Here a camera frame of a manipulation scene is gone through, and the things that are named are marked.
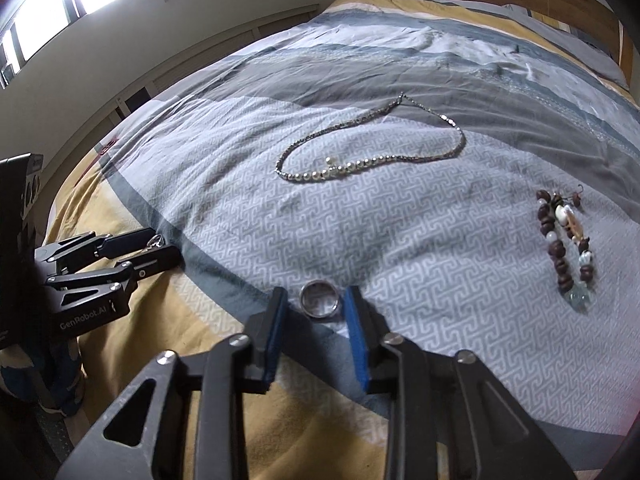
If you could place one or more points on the grey striped pillow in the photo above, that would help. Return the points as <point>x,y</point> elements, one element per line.
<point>590,55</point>

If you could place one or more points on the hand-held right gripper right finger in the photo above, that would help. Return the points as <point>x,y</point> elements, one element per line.
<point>356,340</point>

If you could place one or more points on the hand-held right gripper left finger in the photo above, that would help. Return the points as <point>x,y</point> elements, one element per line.
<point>277,340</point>

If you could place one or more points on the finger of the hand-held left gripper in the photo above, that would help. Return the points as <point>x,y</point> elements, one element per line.
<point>150,261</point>
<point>125,243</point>

